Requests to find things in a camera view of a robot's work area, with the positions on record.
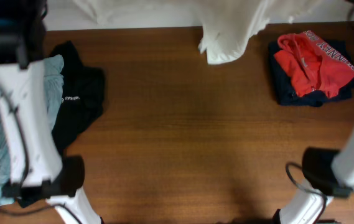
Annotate black t-shirt white logo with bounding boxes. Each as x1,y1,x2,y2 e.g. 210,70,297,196
17,40,106,208

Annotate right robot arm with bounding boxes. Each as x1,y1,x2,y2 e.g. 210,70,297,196
272,129,354,224

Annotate red folded shirt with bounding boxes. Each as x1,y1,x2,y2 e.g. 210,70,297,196
274,30,354,98

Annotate light blue-grey shirt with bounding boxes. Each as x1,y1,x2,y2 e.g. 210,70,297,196
0,54,64,206

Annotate navy folded garment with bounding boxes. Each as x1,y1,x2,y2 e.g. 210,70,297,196
268,41,354,107

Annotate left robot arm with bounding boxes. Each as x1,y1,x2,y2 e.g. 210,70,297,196
0,0,103,224

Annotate white t-shirt black print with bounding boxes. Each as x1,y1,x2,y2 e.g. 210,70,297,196
73,0,321,65

